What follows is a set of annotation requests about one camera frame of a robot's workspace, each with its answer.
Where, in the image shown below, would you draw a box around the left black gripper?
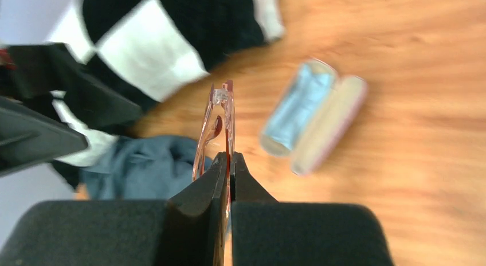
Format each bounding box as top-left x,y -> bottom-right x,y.
1,43 -> 142,176

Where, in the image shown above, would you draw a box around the grey blue crumpled garment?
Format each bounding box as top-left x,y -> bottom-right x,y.
80,136 -> 197,200

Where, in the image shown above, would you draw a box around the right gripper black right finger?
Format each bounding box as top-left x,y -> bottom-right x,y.
231,152 -> 394,265

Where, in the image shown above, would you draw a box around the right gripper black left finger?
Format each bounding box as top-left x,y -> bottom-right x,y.
1,152 -> 227,265

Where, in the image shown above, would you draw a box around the orange sunglasses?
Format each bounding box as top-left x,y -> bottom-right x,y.
192,80 -> 235,234

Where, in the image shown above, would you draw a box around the pink glasses case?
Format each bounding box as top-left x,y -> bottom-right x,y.
260,58 -> 367,175

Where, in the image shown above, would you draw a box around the black white checkered pillow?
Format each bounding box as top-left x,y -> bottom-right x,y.
45,0 -> 285,189

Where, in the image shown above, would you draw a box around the light blue cleaning cloth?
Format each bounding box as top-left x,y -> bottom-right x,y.
261,61 -> 337,156

